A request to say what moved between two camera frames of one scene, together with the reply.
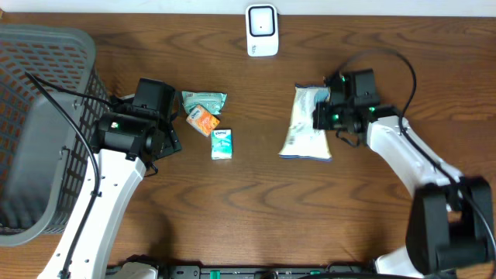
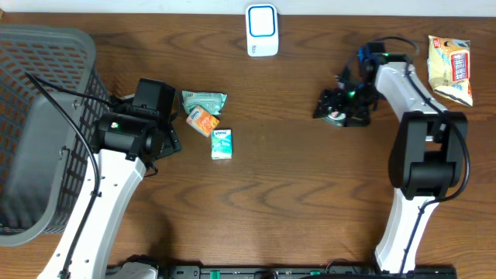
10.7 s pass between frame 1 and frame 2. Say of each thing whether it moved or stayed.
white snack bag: moved
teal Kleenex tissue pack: stayed
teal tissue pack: stayed
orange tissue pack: stayed
